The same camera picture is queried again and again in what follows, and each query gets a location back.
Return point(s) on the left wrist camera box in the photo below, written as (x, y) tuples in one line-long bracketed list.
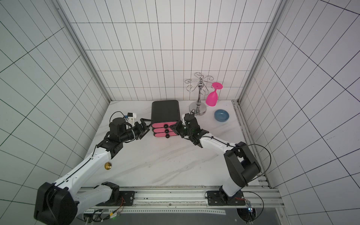
[(131, 118)]

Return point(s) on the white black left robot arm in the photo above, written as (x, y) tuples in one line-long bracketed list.
[(60, 202)]

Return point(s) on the pink bottom drawer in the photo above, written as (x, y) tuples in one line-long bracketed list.
[(166, 135)]

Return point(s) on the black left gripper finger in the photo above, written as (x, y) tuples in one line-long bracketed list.
[(143, 131), (146, 122)]

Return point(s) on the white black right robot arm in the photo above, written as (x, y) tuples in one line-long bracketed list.
[(241, 163)]

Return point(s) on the pink drawer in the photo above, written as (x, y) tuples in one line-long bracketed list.
[(166, 135), (162, 130), (164, 124)]

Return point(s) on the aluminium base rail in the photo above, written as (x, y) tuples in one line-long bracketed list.
[(189, 200)]

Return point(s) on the pink wine glass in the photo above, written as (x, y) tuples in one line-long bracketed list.
[(213, 96)]

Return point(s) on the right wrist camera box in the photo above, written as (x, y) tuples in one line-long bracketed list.
[(183, 119)]

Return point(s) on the pink top drawer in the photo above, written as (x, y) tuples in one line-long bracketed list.
[(164, 124)]

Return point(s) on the black drawer cabinet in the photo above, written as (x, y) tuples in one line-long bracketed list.
[(165, 111)]

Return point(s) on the chrome wine glass rack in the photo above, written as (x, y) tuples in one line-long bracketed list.
[(198, 84)]

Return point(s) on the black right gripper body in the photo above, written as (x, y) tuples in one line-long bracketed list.
[(184, 131)]

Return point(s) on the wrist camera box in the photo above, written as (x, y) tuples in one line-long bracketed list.
[(183, 119), (131, 118)]

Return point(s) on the small blue bowl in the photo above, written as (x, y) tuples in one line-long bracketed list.
[(221, 115)]

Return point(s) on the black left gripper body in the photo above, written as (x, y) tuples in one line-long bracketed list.
[(131, 133)]

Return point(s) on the gold spoon blue handle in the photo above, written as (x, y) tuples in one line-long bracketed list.
[(108, 165)]

